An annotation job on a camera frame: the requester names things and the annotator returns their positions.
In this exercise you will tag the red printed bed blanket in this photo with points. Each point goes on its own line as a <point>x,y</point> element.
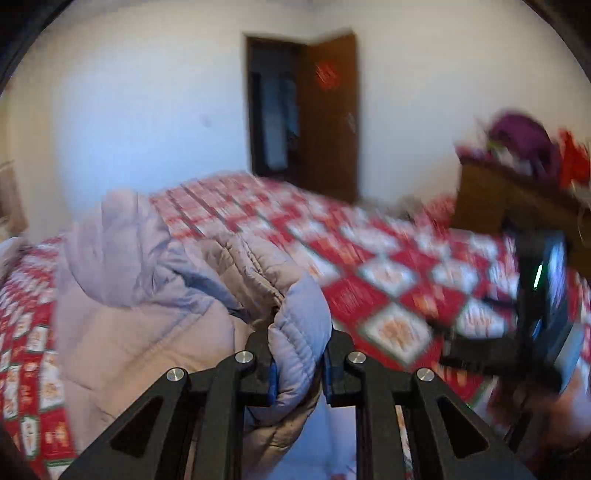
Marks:
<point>392,277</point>

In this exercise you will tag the red paper door decoration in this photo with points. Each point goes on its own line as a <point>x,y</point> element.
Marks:
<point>328,74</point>

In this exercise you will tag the brown door frame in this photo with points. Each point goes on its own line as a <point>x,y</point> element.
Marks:
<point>251,106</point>

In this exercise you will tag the brown wooden cabinet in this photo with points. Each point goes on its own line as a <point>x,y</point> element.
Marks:
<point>489,198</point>

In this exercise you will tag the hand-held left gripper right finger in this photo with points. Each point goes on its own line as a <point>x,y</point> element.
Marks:
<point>327,383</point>

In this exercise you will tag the cream wooden headboard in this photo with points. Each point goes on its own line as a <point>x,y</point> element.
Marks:
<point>9,198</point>

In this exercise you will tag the brown wooden door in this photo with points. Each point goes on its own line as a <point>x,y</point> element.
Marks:
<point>328,138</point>

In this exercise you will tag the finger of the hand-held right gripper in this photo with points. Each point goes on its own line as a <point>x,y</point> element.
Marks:
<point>480,355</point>

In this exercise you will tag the purple bag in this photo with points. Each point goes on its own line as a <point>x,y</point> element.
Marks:
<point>521,138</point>

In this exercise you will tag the red bag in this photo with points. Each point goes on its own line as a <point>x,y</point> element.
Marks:
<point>575,161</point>

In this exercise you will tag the lilac quilted down jacket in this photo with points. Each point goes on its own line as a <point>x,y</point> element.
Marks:
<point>138,323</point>

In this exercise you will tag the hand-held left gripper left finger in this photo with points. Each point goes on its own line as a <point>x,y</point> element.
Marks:
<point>272,374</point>

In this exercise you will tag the person's right forearm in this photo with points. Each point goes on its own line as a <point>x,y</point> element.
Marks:
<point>568,415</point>

